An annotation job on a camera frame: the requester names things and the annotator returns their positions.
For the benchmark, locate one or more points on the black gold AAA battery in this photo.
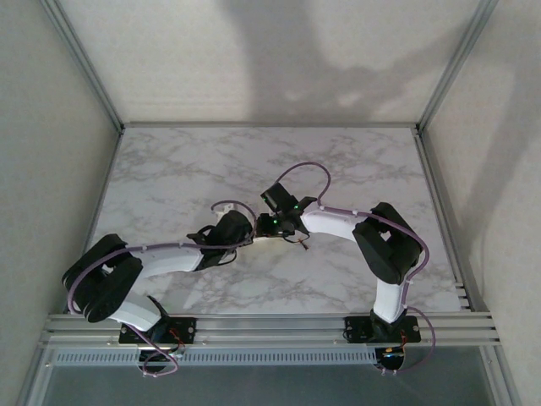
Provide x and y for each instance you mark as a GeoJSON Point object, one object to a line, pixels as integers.
{"type": "Point", "coordinates": [302, 244]}

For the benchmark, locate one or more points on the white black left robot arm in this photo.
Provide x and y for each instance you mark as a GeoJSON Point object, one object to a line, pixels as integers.
{"type": "Point", "coordinates": [169, 262]}

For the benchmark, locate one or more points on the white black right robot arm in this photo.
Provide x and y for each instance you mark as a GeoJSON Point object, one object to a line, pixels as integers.
{"type": "Point", "coordinates": [325, 222]}

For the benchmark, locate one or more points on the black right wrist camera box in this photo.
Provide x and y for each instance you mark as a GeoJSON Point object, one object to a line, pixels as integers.
{"type": "Point", "coordinates": [277, 196]}

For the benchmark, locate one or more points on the aluminium back rail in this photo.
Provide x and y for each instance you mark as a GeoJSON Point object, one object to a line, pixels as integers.
{"type": "Point", "coordinates": [270, 125]}

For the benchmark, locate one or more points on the aluminium mounting rail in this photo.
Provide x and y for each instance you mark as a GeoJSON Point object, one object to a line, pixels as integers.
{"type": "Point", "coordinates": [270, 327]}

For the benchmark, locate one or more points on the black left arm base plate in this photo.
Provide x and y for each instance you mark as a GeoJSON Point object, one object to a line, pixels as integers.
{"type": "Point", "coordinates": [186, 327]}

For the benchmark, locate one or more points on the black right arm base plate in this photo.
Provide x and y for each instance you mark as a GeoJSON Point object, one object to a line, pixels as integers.
{"type": "Point", "coordinates": [359, 327]}

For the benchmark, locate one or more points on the aluminium side rail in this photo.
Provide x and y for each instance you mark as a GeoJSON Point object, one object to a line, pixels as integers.
{"type": "Point", "coordinates": [444, 220]}

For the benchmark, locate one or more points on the aluminium frame post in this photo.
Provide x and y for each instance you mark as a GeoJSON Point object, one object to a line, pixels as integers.
{"type": "Point", "coordinates": [456, 63]}
{"type": "Point", "coordinates": [84, 63]}

